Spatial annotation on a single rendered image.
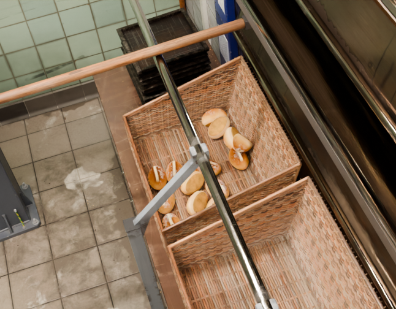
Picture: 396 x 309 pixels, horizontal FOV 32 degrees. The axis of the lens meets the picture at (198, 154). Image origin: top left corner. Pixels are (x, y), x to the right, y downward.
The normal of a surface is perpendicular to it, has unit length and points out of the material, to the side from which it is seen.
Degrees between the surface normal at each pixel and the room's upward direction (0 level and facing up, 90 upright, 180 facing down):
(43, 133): 0
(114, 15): 90
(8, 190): 90
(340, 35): 70
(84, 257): 0
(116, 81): 0
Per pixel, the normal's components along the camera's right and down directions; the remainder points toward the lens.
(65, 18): 0.30, 0.70
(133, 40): -0.11, -0.65
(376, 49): -0.93, 0.06
